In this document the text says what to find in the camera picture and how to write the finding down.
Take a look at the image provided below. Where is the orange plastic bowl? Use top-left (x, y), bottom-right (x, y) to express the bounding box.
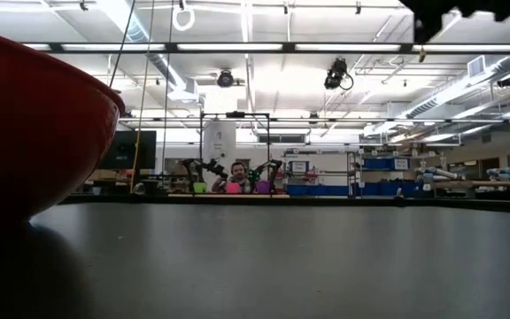
top-left (0, 26), bottom-right (127, 222)

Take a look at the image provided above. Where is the blue floor bins row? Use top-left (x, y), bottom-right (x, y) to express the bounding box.
top-left (286, 184), bottom-right (350, 198)

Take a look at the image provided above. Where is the yellow hanging rope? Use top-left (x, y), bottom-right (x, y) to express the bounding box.
top-left (129, 0), bottom-right (156, 193)

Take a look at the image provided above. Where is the white round pillar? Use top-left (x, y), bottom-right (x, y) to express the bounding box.
top-left (203, 121), bottom-right (237, 187)

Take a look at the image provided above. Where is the black hanging cable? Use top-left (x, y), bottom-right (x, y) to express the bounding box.
top-left (107, 0), bottom-right (137, 89)

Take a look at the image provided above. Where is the black background rig frame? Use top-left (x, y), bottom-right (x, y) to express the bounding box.
top-left (198, 112), bottom-right (271, 196)

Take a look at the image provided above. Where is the black monitor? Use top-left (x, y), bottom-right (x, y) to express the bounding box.
top-left (98, 129), bottom-right (158, 171)

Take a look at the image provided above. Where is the person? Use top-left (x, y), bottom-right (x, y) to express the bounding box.
top-left (212, 161), bottom-right (256, 194)

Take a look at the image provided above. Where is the white ceiling vent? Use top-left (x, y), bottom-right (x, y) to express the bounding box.
top-left (467, 55), bottom-right (487, 80)

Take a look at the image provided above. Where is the white looped cable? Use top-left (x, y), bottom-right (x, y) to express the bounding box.
top-left (172, 3), bottom-right (196, 33)

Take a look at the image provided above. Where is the black ceiling camera with cable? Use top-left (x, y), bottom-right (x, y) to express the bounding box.
top-left (323, 57), bottom-right (355, 91)

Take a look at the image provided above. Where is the black overhead frame bar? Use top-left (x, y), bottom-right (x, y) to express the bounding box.
top-left (21, 42), bottom-right (510, 56)

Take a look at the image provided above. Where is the round black ceiling camera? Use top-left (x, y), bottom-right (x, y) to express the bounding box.
top-left (216, 68), bottom-right (236, 89)

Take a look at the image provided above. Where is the wooden workbench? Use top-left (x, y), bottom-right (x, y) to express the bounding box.
top-left (430, 178), bottom-right (510, 203)

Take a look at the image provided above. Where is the blue shelf bins row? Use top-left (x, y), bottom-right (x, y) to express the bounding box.
top-left (362, 158), bottom-right (411, 171)

